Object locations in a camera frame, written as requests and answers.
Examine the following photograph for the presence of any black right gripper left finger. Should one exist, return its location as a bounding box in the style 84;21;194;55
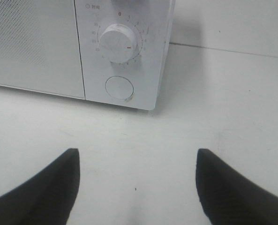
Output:
0;149;80;225

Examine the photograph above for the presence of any white microwave door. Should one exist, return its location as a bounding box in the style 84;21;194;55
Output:
0;0;85;99

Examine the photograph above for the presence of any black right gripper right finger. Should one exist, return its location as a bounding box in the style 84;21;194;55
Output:
195;149;278;225

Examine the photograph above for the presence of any white microwave oven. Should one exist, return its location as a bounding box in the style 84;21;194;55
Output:
0;0;177;111

